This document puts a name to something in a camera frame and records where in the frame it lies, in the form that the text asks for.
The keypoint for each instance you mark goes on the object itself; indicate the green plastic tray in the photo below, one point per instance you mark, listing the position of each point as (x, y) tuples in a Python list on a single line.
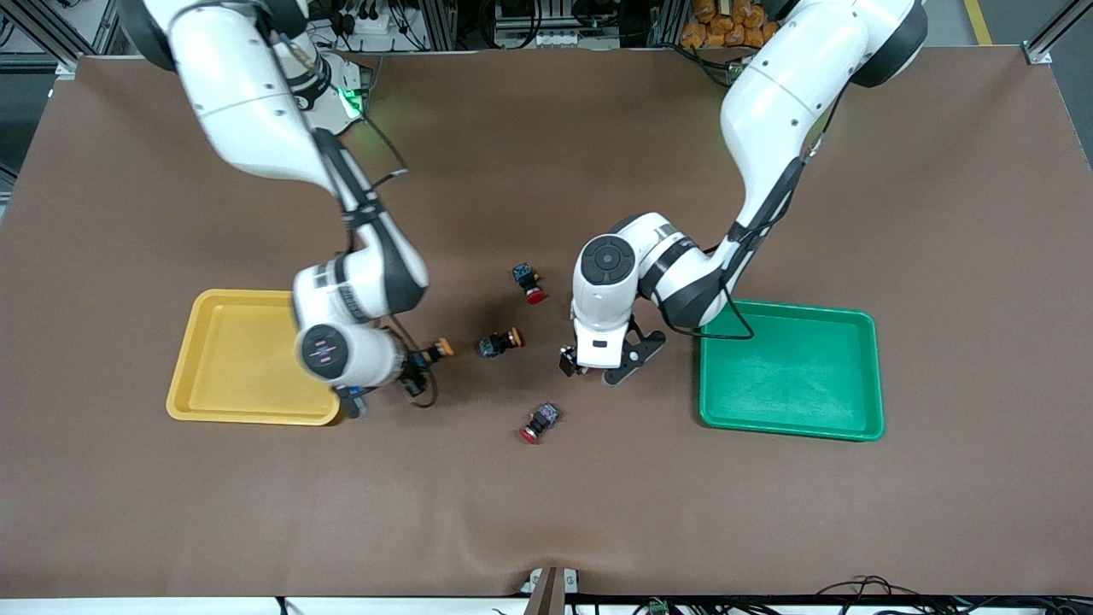
[(803, 376)]

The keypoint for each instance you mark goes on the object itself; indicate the black silver control device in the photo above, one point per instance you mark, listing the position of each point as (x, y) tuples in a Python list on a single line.
[(546, 21)]

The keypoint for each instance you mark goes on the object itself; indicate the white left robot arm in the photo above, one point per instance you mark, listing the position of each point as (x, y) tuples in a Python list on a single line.
[(794, 94)]

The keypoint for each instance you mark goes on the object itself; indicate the white power strip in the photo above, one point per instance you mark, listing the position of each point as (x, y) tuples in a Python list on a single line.
[(371, 26)]

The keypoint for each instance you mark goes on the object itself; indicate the orange mesh bag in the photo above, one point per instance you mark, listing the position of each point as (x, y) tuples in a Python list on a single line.
[(717, 21)]

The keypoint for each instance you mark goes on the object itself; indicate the yellow push button switch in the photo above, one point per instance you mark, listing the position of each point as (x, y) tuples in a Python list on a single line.
[(495, 344), (442, 348)]

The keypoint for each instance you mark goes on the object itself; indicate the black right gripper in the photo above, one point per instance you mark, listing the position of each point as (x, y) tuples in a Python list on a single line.
[(413, 365)]

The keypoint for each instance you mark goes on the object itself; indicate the brown table mat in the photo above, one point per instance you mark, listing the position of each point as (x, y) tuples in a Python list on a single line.
[(546, 512)]

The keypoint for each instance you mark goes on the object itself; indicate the yellow plastic tray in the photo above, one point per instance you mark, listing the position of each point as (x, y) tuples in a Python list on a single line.
[(230, 359)]

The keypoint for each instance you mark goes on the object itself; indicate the aluminium frame profile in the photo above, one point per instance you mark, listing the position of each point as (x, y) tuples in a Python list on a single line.
[(51, 38), (1055, 34)]

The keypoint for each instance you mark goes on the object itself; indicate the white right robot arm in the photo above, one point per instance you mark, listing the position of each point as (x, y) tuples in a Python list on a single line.
[(248, 85)]

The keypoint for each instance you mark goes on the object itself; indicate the small green connector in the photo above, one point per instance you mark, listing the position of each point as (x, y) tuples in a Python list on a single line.
[(657, 607)]

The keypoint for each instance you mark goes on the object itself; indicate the red push button switch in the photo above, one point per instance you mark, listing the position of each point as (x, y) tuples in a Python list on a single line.
[(528, 280), (543, 418)]

